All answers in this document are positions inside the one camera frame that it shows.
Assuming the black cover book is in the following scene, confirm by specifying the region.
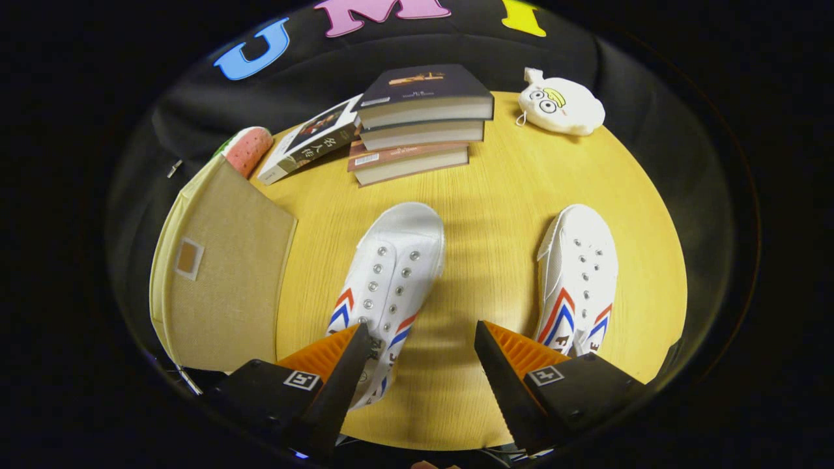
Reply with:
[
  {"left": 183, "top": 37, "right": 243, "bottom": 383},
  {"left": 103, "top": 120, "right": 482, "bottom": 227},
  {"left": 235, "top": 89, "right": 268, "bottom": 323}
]
[{"left": 355, "top": 63, "right": 495, "bottom": 130}]

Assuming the thick book under black book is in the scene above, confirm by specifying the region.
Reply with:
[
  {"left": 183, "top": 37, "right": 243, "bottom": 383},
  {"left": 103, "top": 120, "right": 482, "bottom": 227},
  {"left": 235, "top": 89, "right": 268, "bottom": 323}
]
[{"left": 358, "top": 119, "right": 486, "bottom": 152}]

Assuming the brown cover book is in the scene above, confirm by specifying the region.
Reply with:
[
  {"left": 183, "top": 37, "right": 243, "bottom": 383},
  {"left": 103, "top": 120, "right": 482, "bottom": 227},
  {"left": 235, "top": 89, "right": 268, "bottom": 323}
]
[{"left": 347, "top": 140, "right": 470, "bottom": 188}]

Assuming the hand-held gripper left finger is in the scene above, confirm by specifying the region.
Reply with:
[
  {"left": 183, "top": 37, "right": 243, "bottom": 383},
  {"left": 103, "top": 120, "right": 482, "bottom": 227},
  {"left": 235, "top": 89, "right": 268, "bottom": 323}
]
[{"left": 208, "top": 324, "right": 373, "bottom": 460}]

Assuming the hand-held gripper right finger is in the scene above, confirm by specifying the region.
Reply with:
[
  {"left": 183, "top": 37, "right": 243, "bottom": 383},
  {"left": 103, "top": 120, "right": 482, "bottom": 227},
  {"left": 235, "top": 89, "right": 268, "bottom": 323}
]
[{"left": 474, "top": 320, "right": 649, "bottom": 455}]

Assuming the white plush toy with face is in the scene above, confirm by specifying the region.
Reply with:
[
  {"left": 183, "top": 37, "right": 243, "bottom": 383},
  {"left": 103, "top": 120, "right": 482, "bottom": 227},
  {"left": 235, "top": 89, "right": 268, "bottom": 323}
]
[{"left": 518, "top": 67, "right": 606, "bottom": 137}]

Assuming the white canvas shoe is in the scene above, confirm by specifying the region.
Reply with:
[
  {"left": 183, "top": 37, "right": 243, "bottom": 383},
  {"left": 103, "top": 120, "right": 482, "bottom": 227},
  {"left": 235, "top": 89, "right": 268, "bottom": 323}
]
[
  {"left": 533, "top": 204, "right": 619, "bottom": 358},
  {"left": 326, "top": 202, "right": 446, "bottom": 411}
]

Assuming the watermelon slice plush toy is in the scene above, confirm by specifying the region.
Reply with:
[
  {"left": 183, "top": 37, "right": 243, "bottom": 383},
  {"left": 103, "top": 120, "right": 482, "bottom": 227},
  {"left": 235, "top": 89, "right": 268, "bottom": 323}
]
[{"left": 212, "top": 126, "right": 274, "bottom": 179}]

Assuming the white portrait cover book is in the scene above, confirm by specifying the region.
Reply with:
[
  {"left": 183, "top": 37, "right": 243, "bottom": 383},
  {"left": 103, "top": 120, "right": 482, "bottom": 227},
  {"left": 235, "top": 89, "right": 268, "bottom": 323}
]
[{"left": 257, "top": 94, "right": 364, "bottom": 186}]

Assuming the beige fabric storage box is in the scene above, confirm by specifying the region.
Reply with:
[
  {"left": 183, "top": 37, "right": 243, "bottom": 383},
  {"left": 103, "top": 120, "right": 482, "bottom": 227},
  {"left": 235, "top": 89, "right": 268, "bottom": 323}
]
[{"left": 149, "top": 154, "right": 298, "bottom": 373}]

